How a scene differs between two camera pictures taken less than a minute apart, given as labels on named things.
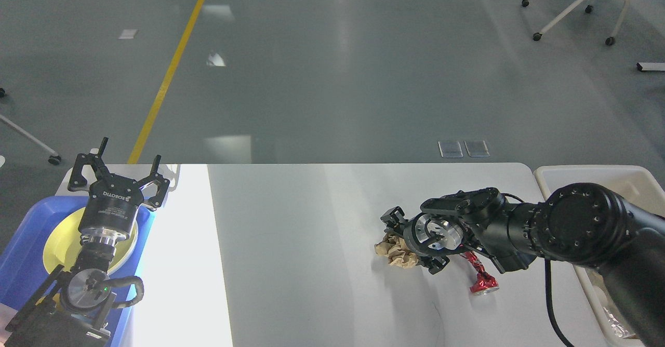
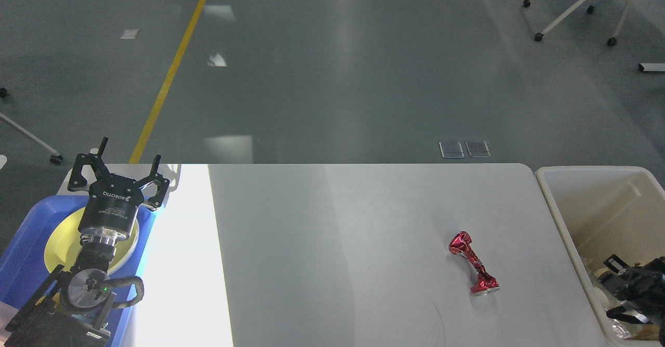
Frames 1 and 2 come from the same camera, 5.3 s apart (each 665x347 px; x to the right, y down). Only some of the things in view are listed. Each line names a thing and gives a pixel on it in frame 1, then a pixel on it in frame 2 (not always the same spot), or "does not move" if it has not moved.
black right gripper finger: [396, 221] → [616, 264]
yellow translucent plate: [63, 244] does not move
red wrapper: [484, 281] does not move
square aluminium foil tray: [619, 330] does not move
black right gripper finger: [434, 263] → [624, 310]
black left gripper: [108, 212] does not move
